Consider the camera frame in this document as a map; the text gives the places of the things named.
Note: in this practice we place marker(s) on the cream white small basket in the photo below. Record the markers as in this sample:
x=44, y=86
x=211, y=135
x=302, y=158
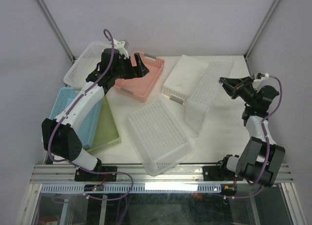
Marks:
x=183, y=79

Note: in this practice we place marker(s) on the light blue plastic basket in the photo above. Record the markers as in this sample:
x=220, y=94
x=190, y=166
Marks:
x=83, y=116

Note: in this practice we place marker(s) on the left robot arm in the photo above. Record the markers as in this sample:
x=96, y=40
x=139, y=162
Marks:
x=60, y=133

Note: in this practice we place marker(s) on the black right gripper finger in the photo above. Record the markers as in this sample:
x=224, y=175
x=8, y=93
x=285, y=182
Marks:
x=235, y=82
x=231, y=89

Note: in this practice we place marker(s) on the translucent white shallow basket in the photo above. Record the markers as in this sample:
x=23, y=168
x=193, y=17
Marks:
x=84, y=65

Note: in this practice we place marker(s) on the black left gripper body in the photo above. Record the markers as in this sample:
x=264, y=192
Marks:
x=125, y=70

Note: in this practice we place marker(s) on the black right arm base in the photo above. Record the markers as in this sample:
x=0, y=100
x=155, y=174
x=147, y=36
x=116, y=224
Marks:
x=217, y=172

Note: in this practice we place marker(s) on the right aluminium corner post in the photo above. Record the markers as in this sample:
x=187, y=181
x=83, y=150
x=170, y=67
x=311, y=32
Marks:
x=262, y=27

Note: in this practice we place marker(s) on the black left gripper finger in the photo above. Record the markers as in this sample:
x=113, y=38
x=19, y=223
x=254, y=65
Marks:
x=140, y=73
x=139, y=63

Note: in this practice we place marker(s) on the aluminium corner post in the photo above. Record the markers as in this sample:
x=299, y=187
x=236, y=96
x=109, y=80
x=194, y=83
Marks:
x=262, y=27
x=55, y=29

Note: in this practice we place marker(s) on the white slotted cable duct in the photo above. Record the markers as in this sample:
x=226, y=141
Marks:
x=152, y=187

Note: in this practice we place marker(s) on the aluminium front rail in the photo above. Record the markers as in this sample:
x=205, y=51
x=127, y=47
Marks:
x=182, y=173

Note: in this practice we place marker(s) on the yellow green plastic basket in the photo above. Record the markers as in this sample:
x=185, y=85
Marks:
x=107, y=133

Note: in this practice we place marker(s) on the large white perforated basket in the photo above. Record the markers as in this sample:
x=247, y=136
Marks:
x=157, y=138

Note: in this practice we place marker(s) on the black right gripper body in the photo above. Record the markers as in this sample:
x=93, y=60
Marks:
x=247, y=94

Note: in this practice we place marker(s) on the left aluminium corner post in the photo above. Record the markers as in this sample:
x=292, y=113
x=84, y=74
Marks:
x=55, y=29

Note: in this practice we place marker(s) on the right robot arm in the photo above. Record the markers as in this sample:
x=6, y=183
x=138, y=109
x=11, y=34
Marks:
x=262, y=157

